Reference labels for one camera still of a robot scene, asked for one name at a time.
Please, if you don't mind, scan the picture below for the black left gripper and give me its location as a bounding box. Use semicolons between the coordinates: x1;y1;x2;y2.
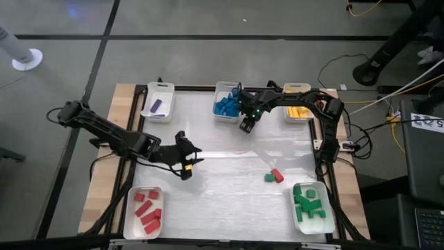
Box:
151;131;205;181

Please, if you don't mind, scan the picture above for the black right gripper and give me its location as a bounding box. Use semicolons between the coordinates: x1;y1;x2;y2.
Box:
238;90;268;135

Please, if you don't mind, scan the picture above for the red long block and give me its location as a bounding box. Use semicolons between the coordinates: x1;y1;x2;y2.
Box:
140;212;156;226
270;168;284;184
135;199;153;218

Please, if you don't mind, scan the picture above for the red rectangular block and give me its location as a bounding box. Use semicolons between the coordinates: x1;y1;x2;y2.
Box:
144;219;162;235

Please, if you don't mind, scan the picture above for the white plastic bin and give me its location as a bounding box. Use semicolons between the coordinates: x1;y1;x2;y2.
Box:
123;186;165;241
282;83;316;124
140;81;176;124
289;181;336;235
212;81;243;124

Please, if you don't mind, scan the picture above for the power strip with plugs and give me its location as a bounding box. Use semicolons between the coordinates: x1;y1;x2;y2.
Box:
385;111;402;126

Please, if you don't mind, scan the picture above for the white rod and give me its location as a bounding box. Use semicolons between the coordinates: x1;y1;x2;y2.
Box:
348;58;444;115

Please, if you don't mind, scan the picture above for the black stand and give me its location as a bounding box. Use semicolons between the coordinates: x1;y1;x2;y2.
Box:
352;0;444;88

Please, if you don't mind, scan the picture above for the black furniture leg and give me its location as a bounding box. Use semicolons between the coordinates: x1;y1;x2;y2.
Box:
0;147;27;163

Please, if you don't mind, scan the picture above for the white printed sticker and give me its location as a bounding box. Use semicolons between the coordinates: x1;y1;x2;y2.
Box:
410;112;444;135

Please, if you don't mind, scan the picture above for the black equipment case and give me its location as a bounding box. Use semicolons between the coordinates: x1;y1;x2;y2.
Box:
398;99;444;206

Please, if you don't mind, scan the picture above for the grey pole white base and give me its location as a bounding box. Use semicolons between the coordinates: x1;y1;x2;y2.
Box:
0;24;44;72

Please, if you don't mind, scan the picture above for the person's shoe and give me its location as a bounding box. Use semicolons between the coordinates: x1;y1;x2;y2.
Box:
417;46;444;67

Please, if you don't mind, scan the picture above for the black laptop keyboard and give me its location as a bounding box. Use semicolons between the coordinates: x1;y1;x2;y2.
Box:
413;207;444;249

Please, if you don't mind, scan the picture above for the black table frame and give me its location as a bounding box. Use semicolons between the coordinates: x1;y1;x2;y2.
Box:
103;83;351;250

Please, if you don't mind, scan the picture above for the black cable bundle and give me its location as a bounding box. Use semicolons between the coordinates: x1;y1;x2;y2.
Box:
324;152;368;240
85;152;139;240

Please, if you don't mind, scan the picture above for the yellow cable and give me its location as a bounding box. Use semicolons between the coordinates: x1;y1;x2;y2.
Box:
341;73;444;105
345;0;383;18

